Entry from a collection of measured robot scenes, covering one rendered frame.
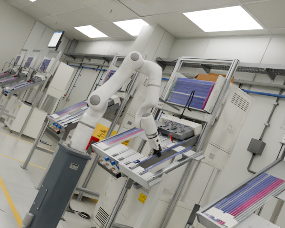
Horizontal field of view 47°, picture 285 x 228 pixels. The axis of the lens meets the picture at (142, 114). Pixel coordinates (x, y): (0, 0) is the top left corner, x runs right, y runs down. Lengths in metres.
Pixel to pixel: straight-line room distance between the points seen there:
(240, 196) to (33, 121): 5.58
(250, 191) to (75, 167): 1.10
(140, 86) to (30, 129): 3.51
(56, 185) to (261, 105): 2.96
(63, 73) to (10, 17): 4.35
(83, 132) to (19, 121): 4.78
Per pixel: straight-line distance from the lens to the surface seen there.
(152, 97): 2.21
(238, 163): 4.29
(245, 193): 1.96
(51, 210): 2.30
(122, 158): 2.62
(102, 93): 2.20
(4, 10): 10.99
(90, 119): 2.22
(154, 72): 2.24
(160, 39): 6.25
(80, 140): 2.23
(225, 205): 1.89
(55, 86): 7.02
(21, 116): 6.94
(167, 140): 2.79
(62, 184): 2.25
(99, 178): 4.06
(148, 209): 2.28
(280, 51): 4.70
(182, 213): 2.91
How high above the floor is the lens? 0.96
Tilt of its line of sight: 4 degrees up
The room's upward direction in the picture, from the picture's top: 25 degrees clockwise
